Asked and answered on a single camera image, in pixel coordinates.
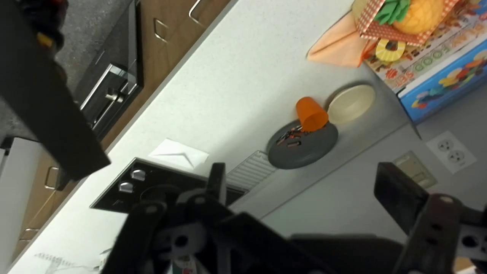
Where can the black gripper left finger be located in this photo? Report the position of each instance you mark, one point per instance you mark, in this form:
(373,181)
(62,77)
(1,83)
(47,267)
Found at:
(146,234)

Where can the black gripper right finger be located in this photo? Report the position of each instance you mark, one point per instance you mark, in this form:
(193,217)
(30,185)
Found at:
(430,229)

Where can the black cooktop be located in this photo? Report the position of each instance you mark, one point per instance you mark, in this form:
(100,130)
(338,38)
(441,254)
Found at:
(167,176)

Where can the white power outlet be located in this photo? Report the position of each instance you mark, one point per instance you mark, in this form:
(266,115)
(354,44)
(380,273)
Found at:
(450,153)

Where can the white paper envelope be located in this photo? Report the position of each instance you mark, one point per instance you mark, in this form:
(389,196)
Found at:
(175,153)

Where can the gray plate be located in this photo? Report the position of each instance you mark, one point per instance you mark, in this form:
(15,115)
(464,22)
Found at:
(309,150)

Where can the beige bowl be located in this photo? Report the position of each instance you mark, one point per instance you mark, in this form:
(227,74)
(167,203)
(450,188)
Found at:
(351,103)

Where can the blue toy food box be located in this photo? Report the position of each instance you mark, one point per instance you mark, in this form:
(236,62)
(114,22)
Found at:
(446,66)

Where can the orange plastic cup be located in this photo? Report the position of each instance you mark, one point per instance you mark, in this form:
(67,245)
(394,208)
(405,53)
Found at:
(312,115)

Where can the dark red small item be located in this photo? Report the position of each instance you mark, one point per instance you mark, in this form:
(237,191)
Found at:
(289,138)

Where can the yellow pineapple slice toy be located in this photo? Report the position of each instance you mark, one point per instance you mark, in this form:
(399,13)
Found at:
(389,51)

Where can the black oven front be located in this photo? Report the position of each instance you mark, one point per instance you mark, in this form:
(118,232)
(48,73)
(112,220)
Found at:
(132,51)

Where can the wooden base cabinets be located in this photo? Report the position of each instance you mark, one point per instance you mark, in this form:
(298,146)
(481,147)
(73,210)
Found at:
(167,51)

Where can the checkered cardboard basket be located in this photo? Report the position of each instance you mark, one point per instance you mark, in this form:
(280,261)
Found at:
(385,31)

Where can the orange cloth napkin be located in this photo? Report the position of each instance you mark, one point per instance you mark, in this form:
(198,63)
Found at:
(339,47)

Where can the orange plush pineapple toy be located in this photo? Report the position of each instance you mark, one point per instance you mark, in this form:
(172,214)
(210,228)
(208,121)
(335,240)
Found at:
(423,16)

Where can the beige wall switch plate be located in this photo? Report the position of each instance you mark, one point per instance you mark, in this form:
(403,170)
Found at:
(414,170)

